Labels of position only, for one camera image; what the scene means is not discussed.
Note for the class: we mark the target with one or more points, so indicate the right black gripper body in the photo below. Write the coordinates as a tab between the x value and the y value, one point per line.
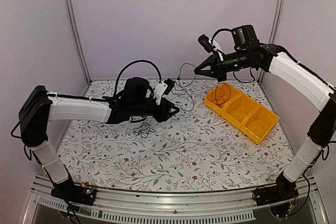
218	67

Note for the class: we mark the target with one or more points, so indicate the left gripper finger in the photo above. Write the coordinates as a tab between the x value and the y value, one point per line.
165	115
170	108

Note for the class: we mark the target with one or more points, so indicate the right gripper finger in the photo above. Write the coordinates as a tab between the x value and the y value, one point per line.
206	73
207	66

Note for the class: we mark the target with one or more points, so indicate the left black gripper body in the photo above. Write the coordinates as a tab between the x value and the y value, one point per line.
163	112

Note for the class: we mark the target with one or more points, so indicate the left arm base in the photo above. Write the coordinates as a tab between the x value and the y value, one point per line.
74	190

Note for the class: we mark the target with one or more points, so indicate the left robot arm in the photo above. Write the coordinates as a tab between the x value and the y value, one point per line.
136	99

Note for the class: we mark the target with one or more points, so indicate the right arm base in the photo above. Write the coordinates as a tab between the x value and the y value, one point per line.
281	198

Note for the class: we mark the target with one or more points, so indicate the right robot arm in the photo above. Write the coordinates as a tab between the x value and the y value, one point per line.
275	59

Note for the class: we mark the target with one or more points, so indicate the yellow bin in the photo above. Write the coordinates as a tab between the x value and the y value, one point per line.
258	124
239	109
219	97

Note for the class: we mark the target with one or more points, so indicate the yellow bin middle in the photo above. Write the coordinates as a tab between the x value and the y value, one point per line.
239	109

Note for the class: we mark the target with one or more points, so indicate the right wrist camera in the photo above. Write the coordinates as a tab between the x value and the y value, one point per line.
211	46

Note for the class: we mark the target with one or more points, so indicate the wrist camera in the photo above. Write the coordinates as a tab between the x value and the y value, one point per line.
211	46
163	88

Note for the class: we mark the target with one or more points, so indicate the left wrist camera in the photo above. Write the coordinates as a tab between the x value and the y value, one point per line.
163	88

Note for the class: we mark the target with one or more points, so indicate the aluminium front rail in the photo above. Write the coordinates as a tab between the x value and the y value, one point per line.
231	206

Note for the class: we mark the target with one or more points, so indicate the right aluminium post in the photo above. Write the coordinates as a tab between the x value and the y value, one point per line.
273	9

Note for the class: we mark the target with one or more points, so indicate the aluminium post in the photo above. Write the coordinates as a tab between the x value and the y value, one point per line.
76	40
273	9

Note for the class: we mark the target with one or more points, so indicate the left aluminium post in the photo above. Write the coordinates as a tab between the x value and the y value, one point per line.
76	40

